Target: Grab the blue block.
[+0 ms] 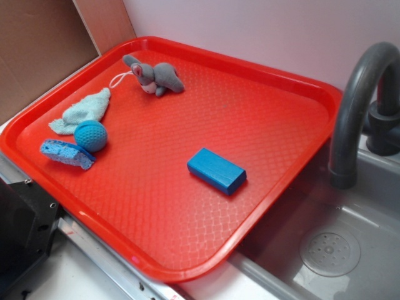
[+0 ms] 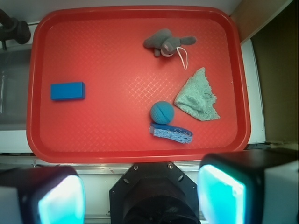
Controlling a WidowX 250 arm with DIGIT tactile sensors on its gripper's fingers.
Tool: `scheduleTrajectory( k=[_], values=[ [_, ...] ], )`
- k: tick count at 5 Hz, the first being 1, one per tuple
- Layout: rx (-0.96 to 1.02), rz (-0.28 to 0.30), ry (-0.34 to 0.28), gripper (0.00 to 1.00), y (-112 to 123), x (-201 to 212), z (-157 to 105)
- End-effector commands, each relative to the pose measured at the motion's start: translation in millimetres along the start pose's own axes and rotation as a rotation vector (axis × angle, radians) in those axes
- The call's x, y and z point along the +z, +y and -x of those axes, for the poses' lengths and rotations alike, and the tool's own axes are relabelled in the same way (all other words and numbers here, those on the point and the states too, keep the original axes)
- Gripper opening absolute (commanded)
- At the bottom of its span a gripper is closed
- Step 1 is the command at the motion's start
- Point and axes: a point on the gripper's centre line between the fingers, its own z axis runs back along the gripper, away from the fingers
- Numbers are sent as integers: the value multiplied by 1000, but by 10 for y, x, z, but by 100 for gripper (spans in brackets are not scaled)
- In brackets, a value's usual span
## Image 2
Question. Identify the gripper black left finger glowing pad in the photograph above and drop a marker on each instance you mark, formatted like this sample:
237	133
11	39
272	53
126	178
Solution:
45	195

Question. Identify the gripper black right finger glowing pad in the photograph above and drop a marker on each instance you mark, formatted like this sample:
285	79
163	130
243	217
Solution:
249	188

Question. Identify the blue rectangular block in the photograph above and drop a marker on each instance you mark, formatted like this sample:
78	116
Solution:
67	91

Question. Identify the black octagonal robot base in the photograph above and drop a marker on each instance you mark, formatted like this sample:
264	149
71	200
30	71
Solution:
154	193

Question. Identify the light green knitted cloth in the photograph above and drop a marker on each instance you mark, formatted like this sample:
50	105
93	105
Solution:
196	97

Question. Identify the blue sponge cloth piece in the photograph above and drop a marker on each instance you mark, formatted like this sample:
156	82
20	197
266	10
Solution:
174	133

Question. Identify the blue textured ball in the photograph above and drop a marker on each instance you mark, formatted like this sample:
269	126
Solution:
162	113

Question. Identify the red plastic tray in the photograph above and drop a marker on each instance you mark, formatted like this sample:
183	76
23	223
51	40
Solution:
103	48

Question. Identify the stainless steel sink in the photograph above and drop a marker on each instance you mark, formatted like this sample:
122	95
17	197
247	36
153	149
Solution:
14	78

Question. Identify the grey plush toy animal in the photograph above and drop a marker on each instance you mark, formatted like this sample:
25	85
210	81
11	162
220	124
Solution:
165	44

